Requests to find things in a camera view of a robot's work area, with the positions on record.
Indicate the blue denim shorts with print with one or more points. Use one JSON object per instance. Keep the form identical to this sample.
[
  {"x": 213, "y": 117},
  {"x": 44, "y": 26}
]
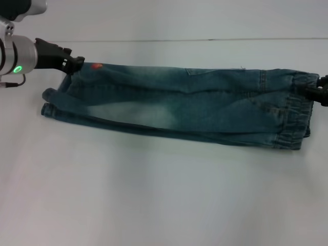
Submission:
[{"x": 179, "y": 107}]

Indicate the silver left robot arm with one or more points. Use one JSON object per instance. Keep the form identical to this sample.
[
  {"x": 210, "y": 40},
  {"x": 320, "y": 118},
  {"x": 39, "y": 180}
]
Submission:
[{"x": 23, "y": 55}]

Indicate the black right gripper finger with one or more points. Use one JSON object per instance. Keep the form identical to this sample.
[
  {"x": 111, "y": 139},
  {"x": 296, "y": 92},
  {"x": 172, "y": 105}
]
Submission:
[
  {"x": 324, "y": 82},
  {"x": 320, "y": 96}
]

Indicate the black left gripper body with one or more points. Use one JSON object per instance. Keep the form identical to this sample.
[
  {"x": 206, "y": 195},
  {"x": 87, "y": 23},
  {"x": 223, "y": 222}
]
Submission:
[{"x": 48, "y": 56}]

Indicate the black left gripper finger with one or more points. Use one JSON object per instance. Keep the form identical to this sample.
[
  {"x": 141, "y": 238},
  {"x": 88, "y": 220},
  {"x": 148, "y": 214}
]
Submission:
[
  {"x": 77, "y": 61},
  {"x": 70, "y": 68}
]

